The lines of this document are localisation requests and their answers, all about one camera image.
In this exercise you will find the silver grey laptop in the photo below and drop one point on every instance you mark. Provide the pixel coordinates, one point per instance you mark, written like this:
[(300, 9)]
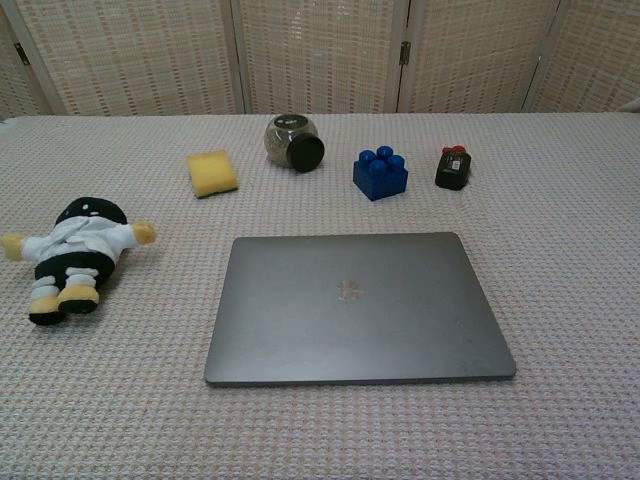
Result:
[(350, 310)]

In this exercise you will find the blue building block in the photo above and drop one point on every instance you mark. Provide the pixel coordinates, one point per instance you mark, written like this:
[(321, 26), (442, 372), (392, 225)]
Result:
[(380, 182)]

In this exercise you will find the glass jar black lid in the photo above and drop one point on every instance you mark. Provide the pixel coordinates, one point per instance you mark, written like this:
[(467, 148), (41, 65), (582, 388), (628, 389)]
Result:
[(287, 137)]

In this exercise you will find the yellow sponge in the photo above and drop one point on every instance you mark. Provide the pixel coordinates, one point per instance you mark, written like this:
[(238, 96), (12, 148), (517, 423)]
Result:
[(212, 172)]

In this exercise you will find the black bottle red cap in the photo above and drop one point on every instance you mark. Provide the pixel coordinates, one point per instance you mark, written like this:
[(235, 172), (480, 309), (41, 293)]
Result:
[(451, 170)]

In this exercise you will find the metal screen hinge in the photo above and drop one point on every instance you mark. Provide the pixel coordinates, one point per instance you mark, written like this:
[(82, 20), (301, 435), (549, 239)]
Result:
[(406, 51), (20, 53)]

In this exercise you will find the pale woven tablecloth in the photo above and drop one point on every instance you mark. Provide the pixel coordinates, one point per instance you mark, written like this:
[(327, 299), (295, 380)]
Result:
[(550, 300)]

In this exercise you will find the black white plush doll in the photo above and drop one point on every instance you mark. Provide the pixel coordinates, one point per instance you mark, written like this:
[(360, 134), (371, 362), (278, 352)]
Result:
[(75, 240)]

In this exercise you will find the woven folding screen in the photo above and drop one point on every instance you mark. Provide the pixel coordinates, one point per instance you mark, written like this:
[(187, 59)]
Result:
[(150, 50)]

